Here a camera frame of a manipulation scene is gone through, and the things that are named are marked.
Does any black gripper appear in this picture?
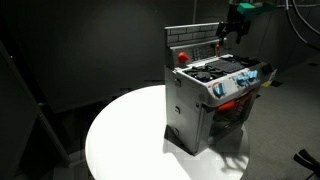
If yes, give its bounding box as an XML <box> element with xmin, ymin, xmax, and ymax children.
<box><xmin>215</xmin><ymin>3</ymin><xmax>252</xmax><ymax>45</ymax></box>

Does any blue stove knob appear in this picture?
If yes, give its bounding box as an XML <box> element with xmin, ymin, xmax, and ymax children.
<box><xmin>212</xmin><ymin>81</ymin><xmax>227</xmax><ymax>99</ymax></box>
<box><xmin>236</xmin><ymin>73</ymin><xmax>250</xmax><ymax>88</ymax></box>
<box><xmin>247</xmin><ymin>69</ymin><xmax>259</xmax><ymax>82</ymax></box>

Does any large orange stove button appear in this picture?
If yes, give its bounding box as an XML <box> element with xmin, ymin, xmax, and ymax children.
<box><xmin>177</xmin><ymin>51</ymin><xmax>190</xmax><ymax>65</ymax></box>

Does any grey toy stove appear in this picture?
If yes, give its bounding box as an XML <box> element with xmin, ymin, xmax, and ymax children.
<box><xmin>163</xmin><ymin>22</ymin><xmax>278</xmax><ymax>157</ymax></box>

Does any yellow tag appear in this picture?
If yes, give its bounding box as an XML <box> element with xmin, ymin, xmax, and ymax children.
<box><xmin>261</xmin><ymin>79</ymin><xmax>274</xmax><ymax>89</ymax></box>

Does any dark diagonal metal strut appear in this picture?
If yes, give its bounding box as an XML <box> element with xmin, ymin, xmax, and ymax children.
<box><xmin>0</xmin><ymin>39</ymin><xmax>73</xmax><ymax>166</ymax></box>

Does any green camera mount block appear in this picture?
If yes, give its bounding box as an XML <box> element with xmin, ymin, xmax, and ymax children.
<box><xmin>237</xmin><ymin>2</ymin><xmax>276</xmax><ymax>15</ymax></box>

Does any grey hanging cable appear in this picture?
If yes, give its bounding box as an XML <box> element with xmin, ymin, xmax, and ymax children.
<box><xmin>285</xmin><ymin>0</ymin><xmax>320</xmax><ymax>50</ymax></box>
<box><xmin>292</xmin><ymin>0</ymin><xmax>320</xmax><ymax>36</ymax></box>

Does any orange oven door handle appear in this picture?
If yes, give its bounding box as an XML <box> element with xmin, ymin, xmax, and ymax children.
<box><xmin>215</xmin><ymin>91</ymin><xmax>258</xmax><ymax>112</ymax></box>

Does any round white pedestal table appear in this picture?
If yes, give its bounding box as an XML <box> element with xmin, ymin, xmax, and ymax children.
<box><xmin>84</xmin><ymin>84</ymin><xmax>251</xmax><ymax>180</ymax></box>

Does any black clamp handle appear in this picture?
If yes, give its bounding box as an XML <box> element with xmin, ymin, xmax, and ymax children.
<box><xmin>292</xmin><ymin>148</ymin><xmax>320</xmax><ymax>175</ymax></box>

